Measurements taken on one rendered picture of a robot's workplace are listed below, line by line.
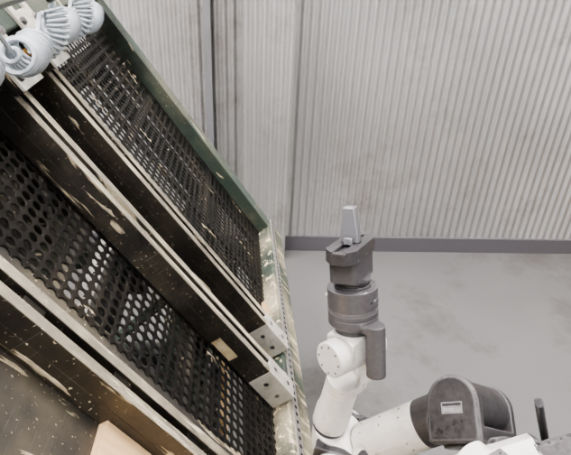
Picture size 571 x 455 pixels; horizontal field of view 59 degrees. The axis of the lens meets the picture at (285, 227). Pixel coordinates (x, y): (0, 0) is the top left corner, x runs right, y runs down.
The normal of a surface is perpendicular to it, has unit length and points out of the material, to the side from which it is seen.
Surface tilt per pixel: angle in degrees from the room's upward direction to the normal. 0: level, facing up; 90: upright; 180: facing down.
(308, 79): 90
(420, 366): 0
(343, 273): 80
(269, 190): 90
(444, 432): 54
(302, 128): 90
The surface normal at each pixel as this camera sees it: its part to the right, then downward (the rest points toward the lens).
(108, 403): 0.08, 0.50
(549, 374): 0.04, -0.87
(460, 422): -0.70, -0.35
